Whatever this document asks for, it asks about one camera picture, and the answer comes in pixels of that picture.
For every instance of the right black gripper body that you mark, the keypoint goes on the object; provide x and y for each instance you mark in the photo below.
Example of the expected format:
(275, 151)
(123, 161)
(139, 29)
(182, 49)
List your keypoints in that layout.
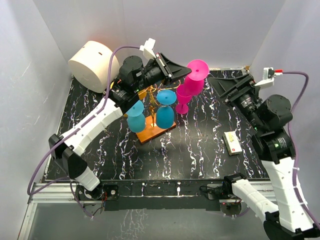
(244, 97)

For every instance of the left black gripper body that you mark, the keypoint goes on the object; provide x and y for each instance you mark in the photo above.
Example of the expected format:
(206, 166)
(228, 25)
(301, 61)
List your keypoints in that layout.
(158, 72)

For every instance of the magenta wine glass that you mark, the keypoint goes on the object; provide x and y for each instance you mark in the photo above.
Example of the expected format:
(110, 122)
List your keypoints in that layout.
(194, 81)
(183, 99)

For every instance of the blue wine glass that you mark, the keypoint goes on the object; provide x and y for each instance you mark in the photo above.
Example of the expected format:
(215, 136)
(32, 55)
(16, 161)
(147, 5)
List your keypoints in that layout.
(135, 118)
(165, 114)

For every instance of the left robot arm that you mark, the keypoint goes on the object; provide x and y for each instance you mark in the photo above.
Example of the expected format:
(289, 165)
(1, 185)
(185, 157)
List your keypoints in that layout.
(132, 78)

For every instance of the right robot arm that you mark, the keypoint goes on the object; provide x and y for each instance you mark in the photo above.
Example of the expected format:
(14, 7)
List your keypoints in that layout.
(288, 218)

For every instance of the small white box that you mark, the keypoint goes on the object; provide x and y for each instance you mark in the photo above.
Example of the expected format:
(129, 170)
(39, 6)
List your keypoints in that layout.
(232, 143)

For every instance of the white cylindrical container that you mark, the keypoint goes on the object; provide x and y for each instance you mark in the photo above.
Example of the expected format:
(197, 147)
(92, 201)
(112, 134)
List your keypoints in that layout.
(90, 66)

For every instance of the gold wire wine glass rack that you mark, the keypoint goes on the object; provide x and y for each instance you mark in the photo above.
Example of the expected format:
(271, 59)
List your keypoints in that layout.
(151, 130)

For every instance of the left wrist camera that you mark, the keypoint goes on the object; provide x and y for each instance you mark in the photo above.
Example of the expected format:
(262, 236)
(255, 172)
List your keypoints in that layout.
(148, 49)

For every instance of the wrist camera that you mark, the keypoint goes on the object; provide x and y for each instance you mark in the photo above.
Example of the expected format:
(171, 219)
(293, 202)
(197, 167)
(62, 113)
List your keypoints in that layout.
(268, 77)
(148, 49)

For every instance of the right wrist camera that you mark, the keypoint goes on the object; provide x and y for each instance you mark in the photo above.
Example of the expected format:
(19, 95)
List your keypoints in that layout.
(268, 77)

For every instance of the aluminium table frame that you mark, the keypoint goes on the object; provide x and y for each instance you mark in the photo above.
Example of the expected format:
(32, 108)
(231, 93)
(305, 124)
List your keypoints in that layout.
(153, 191)

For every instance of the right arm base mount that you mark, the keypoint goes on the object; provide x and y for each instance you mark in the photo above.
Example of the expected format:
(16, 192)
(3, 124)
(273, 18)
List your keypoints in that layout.
(213, 191)

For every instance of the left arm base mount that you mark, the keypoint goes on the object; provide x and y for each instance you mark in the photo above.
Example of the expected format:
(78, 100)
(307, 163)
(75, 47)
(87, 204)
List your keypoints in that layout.
(103, 192)

